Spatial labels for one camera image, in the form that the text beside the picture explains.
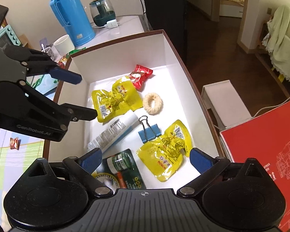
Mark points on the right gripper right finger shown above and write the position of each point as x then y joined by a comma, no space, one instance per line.
209,168

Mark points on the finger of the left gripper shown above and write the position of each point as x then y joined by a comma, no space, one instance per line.
74,113
39,63

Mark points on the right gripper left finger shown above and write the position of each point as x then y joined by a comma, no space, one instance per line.
82,168

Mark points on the red patterned snack packet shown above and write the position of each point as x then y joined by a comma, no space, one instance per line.
15,143

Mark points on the patterned mug with spoon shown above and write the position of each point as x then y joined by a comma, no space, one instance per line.
48,51

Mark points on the green blue snack bag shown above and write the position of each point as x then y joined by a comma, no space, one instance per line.
45,84

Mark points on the white tube bottle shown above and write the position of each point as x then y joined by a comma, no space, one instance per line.
114,132

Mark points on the white ceramic mug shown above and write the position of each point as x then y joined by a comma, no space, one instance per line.
64,45

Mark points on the teal toaster oven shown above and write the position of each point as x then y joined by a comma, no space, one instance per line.
8,37

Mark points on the green jar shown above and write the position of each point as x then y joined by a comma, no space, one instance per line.
119,162

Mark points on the yellow snack pouch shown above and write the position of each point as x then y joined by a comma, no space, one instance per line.
122,98
164,155

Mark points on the blue thermos flask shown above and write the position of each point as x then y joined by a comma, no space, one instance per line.
73,18

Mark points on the red book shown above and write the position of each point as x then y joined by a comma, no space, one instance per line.
266,138

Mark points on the blue binder clip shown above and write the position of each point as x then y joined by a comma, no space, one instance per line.
149,132

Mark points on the white stool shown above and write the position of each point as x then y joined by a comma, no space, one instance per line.
225,103

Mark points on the red candy packet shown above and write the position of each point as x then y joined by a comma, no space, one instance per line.
139,76

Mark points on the large brown white box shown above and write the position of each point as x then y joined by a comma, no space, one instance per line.
120,74

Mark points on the white power adapter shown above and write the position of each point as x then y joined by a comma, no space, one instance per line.
112,24

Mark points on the sofa with green cover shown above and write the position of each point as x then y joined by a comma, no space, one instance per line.
277,41

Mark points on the black refrigerator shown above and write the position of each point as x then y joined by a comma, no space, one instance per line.
170,16

